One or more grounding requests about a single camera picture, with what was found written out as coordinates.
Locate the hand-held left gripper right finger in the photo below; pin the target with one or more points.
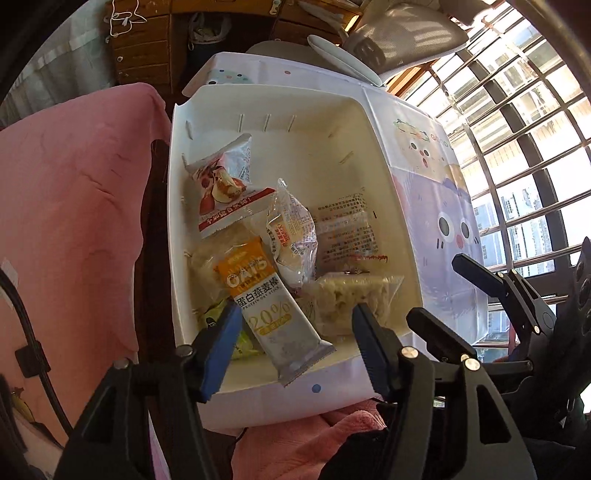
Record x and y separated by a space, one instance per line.
369 350

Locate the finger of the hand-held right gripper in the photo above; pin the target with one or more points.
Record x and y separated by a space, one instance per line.
434 330
480 274

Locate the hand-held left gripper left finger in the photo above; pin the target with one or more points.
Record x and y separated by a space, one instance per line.
219 350

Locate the green snack packet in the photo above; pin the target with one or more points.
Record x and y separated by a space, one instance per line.
208 318

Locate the clear bag of pale crisps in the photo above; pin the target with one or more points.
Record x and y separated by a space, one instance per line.
341 300

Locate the orange white oat bar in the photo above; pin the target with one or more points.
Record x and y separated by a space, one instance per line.
265 304

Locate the clear packet with printed text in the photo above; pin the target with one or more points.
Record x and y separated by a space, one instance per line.
346 230

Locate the clear packet with white label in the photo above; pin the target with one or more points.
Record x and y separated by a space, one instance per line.
291 230

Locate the white plastic bin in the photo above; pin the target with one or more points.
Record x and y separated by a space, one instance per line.
323 138

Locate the printed cartoon tablecloth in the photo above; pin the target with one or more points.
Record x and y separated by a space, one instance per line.
438 184

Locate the grilled window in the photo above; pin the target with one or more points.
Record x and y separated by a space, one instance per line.
531 138

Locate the red white apple chip packet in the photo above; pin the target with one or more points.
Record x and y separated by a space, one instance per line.
221 184

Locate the yellow object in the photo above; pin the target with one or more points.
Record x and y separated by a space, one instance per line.
23 406

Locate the grey mesh office chair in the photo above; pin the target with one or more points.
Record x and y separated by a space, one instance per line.
406 32

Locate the wooden desk with drawers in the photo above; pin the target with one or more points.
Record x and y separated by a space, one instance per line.
138 50

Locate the blue trash bin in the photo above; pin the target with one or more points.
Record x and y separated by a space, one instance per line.
207 32

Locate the white lace curtain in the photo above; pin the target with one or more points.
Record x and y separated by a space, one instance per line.
78 55

